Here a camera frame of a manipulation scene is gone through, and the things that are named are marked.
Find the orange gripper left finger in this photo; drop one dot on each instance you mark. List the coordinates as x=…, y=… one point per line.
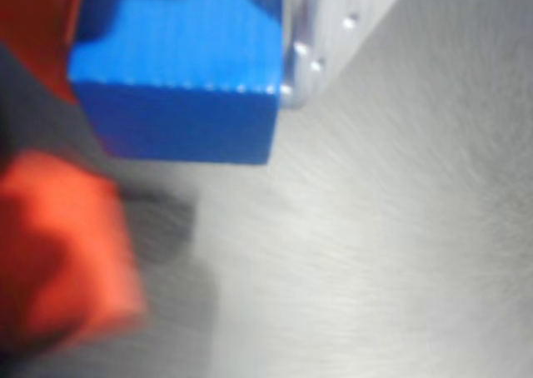
x=37, y=28

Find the blue cube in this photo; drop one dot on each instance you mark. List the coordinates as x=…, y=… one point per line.
x=179, y=82

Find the red cube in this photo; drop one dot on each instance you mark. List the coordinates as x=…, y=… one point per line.
x=62, y=249

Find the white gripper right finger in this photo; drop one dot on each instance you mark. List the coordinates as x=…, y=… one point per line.
x=325, y=20

